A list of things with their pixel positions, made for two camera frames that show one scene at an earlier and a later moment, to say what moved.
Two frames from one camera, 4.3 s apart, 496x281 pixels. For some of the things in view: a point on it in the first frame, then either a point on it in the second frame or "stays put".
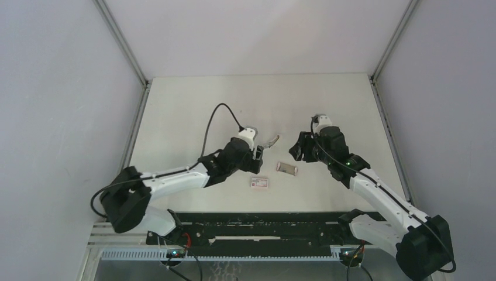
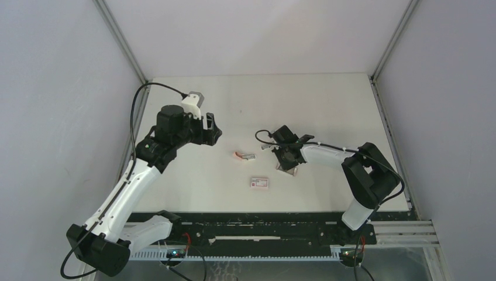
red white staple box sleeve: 259,182 stays put
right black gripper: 296,151 → 285,165
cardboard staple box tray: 287,168 stays put
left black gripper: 252,165 → 208,137
